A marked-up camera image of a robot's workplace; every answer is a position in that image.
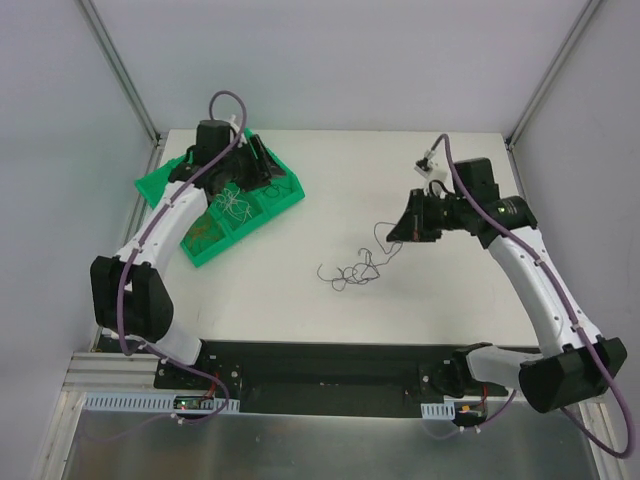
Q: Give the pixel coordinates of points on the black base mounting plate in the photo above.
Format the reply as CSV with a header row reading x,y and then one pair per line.
x,y
330,379

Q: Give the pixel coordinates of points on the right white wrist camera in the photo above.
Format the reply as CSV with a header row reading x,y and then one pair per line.
x,y
433,173

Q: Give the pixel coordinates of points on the aluminium frame post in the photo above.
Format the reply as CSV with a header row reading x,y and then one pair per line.
x,y
103,38
566,48

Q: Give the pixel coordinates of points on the green compartment tray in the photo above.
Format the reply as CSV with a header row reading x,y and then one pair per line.
x,y
232,215

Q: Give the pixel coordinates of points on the left aluminium frame post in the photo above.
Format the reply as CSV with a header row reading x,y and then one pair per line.
x,y
103,38

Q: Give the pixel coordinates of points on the right aluminium frame post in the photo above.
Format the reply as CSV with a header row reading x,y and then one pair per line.
x,y
566,48

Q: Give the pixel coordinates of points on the left white cable duct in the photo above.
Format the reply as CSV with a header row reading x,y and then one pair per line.
x,y
159,403

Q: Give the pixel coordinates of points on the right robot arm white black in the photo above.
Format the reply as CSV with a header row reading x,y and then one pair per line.
x,y
574,358

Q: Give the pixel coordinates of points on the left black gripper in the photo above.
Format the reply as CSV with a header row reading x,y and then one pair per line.
x,y
251,163

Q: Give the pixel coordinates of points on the right white cable duct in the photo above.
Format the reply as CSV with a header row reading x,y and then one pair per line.
x,y
444,411

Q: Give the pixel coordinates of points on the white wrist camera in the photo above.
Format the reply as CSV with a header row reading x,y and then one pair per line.
x,y
433,173
238,137

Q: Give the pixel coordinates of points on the white cable duct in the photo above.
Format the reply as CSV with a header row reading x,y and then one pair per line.
x,y
444,411
159,403

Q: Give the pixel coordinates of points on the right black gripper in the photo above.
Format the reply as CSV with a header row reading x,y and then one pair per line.
x,y
420,216

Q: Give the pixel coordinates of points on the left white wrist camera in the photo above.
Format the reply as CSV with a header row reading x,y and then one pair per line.
x,y
238,137

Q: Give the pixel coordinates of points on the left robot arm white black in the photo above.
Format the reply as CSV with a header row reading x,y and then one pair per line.
x,y
128,292

